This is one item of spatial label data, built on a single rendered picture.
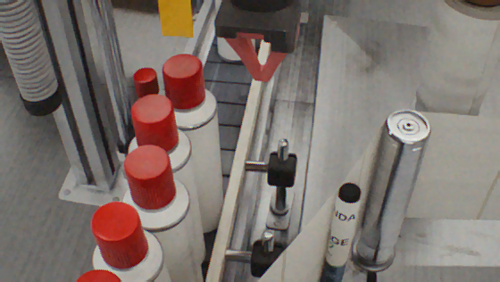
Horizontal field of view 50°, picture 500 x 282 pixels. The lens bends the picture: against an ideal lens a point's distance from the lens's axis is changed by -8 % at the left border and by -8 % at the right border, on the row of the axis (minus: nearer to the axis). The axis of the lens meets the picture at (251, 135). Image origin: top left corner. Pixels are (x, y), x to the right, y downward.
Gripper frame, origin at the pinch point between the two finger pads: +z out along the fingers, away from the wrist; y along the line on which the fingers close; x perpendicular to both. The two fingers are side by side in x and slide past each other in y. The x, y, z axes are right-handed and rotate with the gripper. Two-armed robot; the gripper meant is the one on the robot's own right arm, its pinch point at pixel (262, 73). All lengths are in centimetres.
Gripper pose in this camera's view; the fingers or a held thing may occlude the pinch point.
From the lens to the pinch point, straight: 56.1
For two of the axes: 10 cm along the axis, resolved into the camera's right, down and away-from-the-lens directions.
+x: -9.9, -1.1, 1.2
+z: 0.1, 6.8, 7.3
